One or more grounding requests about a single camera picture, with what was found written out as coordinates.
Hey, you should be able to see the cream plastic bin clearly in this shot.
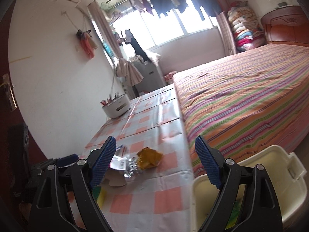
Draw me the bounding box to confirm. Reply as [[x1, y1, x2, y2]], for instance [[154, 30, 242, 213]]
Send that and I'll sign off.
[[190, 145, 307, 231]]

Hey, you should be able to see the grey cabinet by window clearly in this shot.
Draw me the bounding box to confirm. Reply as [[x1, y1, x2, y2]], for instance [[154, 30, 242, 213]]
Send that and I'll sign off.
[[132, 60, 166, 94]]

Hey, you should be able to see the white round container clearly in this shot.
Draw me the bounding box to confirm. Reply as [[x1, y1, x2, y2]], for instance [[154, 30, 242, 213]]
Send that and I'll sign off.
[[101, 94, 131, 119]]

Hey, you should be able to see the pink checkered tablecloth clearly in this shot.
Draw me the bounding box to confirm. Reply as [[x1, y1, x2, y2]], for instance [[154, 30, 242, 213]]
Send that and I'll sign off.
[[80, 85, 193, 231]]

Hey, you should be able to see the yellow green sponge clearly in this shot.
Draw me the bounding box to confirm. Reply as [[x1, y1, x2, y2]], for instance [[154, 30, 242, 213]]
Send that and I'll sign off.
[[92, 186, 106, 209]]

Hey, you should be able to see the right pink curtain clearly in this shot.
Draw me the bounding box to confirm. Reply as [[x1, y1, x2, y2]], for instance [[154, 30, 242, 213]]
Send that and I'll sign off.
[[216, 12, 237, 56]]

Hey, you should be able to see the striped bed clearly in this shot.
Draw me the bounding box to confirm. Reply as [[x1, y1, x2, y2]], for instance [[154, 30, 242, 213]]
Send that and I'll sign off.
[[173, 43, 308, 177]]

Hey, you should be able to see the pink cloth on wall hook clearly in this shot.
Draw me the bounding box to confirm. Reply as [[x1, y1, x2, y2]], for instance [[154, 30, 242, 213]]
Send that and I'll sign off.
[[76, 29, 98, 59]]

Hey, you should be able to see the yellow snack wrapper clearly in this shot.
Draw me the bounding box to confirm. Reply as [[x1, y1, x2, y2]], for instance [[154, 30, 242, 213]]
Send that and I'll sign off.
[[137, 147, 163, 170]]

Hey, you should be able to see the door handle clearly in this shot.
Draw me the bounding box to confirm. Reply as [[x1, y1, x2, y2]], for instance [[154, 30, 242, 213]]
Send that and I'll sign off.
[[1, 73, 17, 112]]

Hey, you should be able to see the tied pink curtain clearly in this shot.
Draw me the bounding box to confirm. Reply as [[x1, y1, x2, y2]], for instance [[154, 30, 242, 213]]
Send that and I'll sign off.
[[87, 1, 143, 86]]

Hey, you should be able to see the stack of folded quilts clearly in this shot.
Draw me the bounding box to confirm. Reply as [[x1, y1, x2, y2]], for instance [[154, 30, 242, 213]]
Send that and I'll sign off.
[[227, 1, 266, 52]]

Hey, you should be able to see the wooden headboard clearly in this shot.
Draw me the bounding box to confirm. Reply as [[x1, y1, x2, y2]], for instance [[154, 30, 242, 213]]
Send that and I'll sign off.
[[261, 6, 309, 47]]

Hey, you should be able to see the silver foil wrapper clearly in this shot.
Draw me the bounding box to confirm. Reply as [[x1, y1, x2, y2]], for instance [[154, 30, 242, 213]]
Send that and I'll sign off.
[[110, 145, 142, 179]]

